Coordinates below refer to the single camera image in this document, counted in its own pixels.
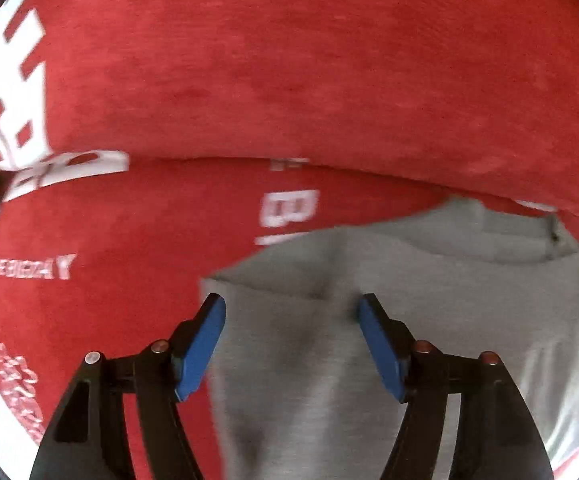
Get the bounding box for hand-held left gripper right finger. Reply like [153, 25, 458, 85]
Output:
[356, 293, 555, 480]

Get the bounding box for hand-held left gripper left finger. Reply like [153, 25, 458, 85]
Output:
[29, 293, 227, 480]

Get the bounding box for grey knit sweater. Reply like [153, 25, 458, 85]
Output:
[200, 197, 579, 480]

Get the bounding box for red printed sofa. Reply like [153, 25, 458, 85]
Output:
[0, 0, 579, 480]

